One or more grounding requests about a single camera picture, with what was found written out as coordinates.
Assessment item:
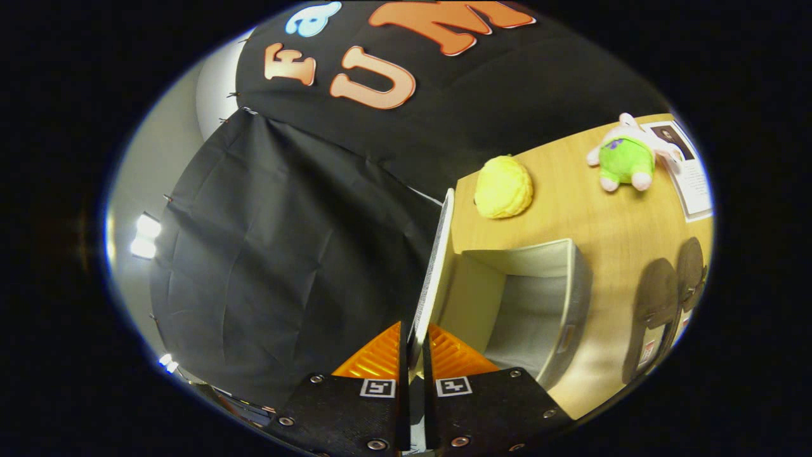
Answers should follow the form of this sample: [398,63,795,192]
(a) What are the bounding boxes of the brown fleece shoe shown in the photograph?
[623,257,683,386]
[676,237,709,313]

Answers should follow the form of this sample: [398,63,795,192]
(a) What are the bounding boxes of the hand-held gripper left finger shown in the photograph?
[266,321,412,456]

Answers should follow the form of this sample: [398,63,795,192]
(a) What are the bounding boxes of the yellow plush bun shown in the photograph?
[474,156,534,220]

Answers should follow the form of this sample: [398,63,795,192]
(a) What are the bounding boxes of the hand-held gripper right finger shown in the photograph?
[422,324,575,456]

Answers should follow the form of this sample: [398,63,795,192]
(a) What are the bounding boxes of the pink plush toy green clothes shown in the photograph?
[586,113,683,193]

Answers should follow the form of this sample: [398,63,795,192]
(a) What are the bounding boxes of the white book with portrait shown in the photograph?
[641,119,714,223]

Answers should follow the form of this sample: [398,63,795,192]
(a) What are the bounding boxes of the grey fabric storage box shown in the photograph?
[409,189,594,391]

